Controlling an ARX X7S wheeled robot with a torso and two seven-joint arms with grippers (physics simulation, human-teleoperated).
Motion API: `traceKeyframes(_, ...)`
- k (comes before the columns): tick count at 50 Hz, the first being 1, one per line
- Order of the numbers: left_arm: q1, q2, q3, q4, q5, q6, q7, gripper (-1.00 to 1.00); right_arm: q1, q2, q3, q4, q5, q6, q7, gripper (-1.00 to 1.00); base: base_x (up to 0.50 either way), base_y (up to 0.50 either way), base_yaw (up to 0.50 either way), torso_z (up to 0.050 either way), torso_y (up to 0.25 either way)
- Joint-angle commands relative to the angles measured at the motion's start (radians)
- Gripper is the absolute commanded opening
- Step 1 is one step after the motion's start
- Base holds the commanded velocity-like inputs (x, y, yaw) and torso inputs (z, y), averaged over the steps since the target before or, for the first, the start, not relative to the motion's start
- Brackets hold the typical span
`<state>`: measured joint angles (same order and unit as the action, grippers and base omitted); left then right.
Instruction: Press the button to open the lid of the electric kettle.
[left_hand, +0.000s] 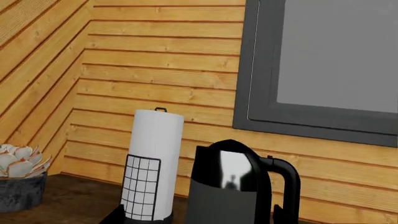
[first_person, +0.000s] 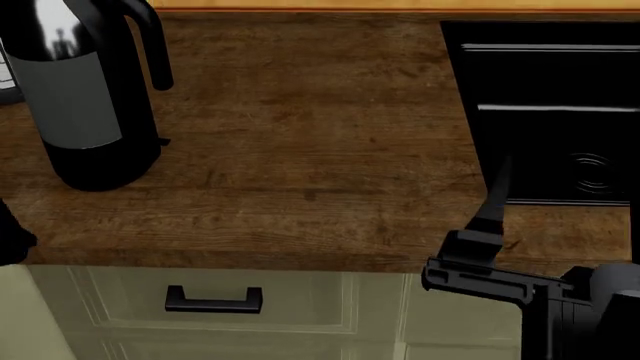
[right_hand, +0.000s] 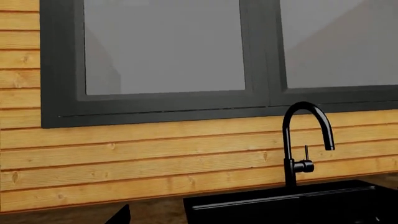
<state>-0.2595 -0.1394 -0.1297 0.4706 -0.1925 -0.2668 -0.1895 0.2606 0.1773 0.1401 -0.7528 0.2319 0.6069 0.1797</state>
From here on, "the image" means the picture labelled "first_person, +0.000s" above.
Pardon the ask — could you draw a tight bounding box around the black drawer handle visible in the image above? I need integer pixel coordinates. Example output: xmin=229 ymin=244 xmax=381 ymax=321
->
xmin=164 ymin=285 xmax=264 ymax=315

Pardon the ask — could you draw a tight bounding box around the black grey electric kettle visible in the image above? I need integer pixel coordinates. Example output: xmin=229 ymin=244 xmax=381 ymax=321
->
xmin=0 ymin=0 xmax=175 ymax=193

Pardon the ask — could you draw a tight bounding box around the cream cabinet panel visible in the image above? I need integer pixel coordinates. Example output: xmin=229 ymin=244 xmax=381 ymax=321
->
xmin=403 ymin=272 xmax=524 ymax=360

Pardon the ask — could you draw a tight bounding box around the black cooktop stove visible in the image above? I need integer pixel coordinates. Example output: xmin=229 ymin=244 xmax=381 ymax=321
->
xmin=439 ymin=20 xmax=640 ymax=208

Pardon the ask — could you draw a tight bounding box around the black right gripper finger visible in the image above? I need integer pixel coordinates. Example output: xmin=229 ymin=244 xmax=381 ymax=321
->
xmin=438 ymin=154 xmax=514 ymax=272
xmin=628 ymin=201 xmax=640 ymax=264

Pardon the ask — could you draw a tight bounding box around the cream drawer front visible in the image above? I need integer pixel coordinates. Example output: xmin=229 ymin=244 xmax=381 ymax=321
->
xmin=27 ymin=264 xmax=414 ymax=360

